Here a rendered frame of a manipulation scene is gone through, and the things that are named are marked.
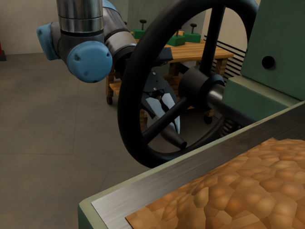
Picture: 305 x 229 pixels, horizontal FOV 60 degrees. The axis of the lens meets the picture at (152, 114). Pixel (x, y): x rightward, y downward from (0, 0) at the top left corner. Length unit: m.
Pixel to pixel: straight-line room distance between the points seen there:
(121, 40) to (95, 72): 0.14
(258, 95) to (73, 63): 0.30
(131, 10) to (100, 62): 1.83
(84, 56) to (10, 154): 1.21
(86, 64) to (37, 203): 0.94
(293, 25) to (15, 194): 1.29
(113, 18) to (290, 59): 0.43
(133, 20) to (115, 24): 1.70
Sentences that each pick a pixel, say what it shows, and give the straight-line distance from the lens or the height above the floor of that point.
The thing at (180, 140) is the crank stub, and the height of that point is 0.70.
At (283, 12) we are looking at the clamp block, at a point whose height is 0.94.
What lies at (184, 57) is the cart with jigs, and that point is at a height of 0.53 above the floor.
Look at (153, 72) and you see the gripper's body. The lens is 0.56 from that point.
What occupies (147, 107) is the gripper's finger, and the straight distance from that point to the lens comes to 0.51.
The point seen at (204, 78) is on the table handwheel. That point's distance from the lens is 0.38.
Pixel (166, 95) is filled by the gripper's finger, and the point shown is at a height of 0.73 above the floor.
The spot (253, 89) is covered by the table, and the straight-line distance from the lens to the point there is 0.28.
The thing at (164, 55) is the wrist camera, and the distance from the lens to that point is 0.49.
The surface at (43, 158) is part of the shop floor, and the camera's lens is 1.54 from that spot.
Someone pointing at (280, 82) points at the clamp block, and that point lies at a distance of 0.29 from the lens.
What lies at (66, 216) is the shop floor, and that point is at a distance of 1.25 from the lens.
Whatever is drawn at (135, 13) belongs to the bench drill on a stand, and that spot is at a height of 0.58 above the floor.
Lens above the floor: 0.97
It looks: 30 degrees down
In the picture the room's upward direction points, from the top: 7 degrees clockwise
